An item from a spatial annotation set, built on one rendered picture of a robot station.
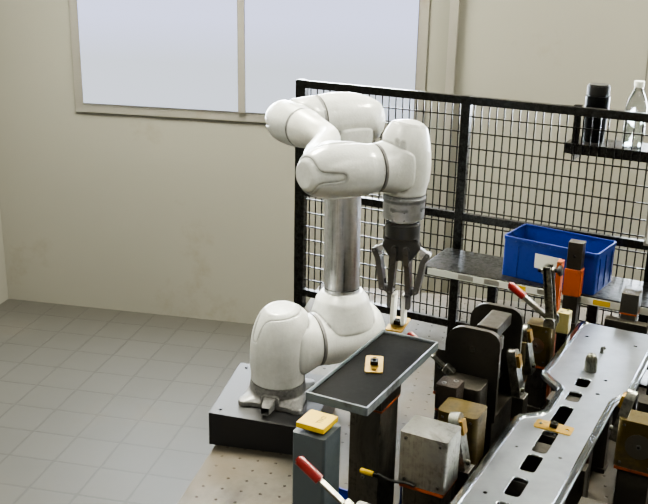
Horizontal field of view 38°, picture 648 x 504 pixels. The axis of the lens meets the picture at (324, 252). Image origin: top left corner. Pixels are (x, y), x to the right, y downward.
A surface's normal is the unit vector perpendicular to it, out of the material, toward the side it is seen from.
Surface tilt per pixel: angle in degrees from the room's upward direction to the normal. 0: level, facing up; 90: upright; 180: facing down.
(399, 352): 0
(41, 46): 90
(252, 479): 0
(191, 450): 0
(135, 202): 90
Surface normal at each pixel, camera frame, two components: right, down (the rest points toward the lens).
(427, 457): -0.48, 0.27
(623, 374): 0.02, -0.95
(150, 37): -0.22, 0.30
